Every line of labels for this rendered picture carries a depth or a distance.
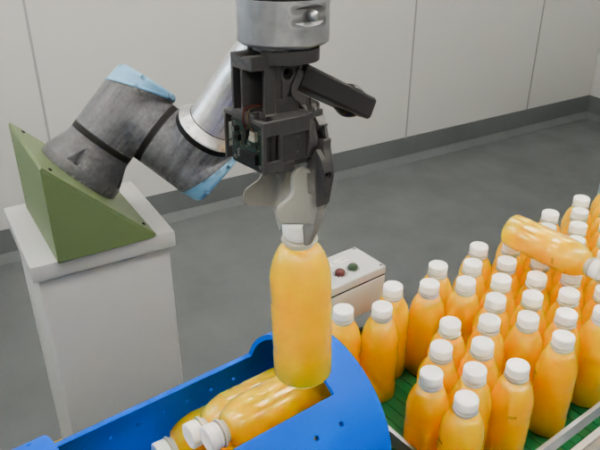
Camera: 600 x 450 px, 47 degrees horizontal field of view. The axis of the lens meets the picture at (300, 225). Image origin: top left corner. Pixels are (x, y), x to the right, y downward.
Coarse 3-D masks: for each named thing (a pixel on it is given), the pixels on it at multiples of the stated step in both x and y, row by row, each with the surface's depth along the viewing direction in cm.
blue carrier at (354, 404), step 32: (256, 352) 111; (192, 384) 106; (224, 384) 111; (352, 384) 95; (128, 416) 100; (160, 416) 105; (320, 416) 91; (352, 416) 93; (384, 416) 96; (32, 448) 83; (64, 448) 96; (96, 448) 100; (128, 448) 103; (256, 448) 86; (288, 448) 88; (320, 448) 90; (352, 448) 92; (384, 448) 96
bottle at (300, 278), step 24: (288, 264) 76; (312, 264) 76; (288, 288) 76; (312, 288) 76; (288, 312) 78; (312, 312) 78; (288, 336) 79; (312, 336) 79; (288, 360) 81; (312, 360) 81; (288, 384) 83; (312, 384) 82
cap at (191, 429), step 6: (192, 420) 99; (186, 426) 98; (192, 426) 97; (198, 426) 98; (186, 432) 99; (192, 432) 97; (198, 432) 97; (186, 438) 99; (192, 438) 97; (198, 438) 97; (192, 444) 98; (198, 444) 97
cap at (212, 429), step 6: (204, 426) 92; (210, 426) 92; (216, 426) 92; (204, 432) 92; (210, 432) 91; (216, 432) 91; (204, 438) 92; (210, 438) 91; (216, 438) 91; (222, 438) 91; (204, 444) 93; (210, 444) 91; (216, 444) 91; (222, 444) 92
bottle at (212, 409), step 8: (272, 368) 107; (256, 376) 105; (264, 376) 104; (272, 376) 104; (240, 384) 103; (248, 384) 103; (256, 384) 103; (224, 392) 102; (232, 392) 101; (240, 392) 101; (216, 400) 100; (224, 400) 100; (208, 408) 100; (216, 408) 99; (200, 416) 101; (208, 416) 99; (216, 416) 98; (200, 424) 98
